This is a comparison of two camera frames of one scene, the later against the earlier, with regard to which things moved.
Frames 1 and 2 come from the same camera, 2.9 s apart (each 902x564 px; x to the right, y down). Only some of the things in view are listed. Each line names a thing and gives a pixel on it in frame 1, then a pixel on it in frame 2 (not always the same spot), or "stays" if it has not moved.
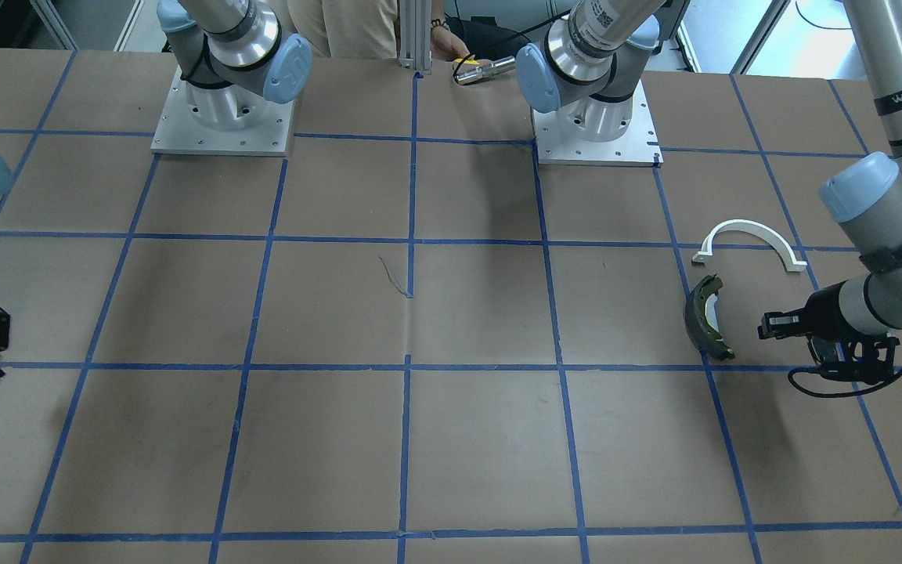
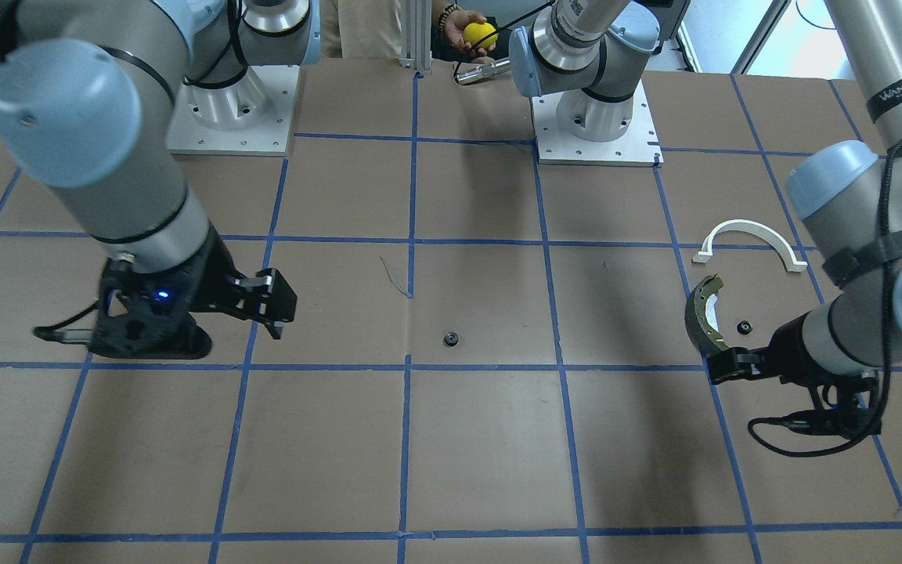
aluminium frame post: (416, 34) stays
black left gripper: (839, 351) → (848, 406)
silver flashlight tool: (477, 74) stays
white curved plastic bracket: (707, 244) stays
